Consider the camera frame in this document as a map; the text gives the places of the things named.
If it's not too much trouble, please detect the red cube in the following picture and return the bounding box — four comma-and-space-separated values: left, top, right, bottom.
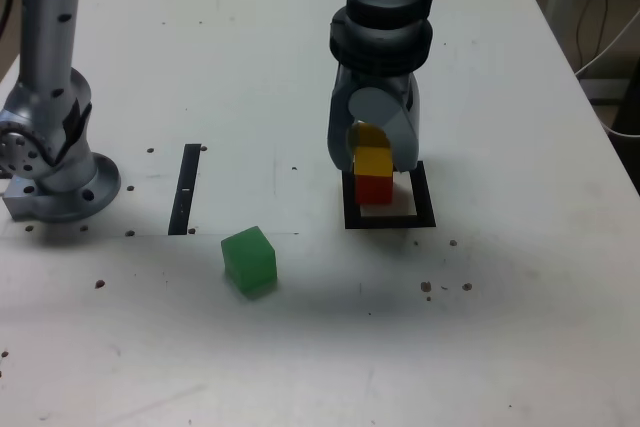
353, 174, 394, 207

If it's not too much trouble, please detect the green cube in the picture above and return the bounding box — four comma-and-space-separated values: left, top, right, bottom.
220, 225, 278, 299

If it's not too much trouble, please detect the black tape strip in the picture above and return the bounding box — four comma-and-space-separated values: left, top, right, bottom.
167, 143, 202, 237

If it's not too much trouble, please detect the black tape square outline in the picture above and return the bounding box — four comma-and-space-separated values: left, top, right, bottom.
340, 160, 437, 231

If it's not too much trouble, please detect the white cable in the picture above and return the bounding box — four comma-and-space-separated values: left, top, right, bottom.
573, 11, 640, 77
602, 116, 640, 139

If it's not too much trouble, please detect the yellow cube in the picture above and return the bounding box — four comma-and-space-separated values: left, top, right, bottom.
347, 122, 394, 179

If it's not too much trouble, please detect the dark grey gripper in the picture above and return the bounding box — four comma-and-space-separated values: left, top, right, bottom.
326, 64, 421, 174

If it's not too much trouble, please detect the thin black cable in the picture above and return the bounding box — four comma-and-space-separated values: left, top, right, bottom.
574, 0, 610, 73

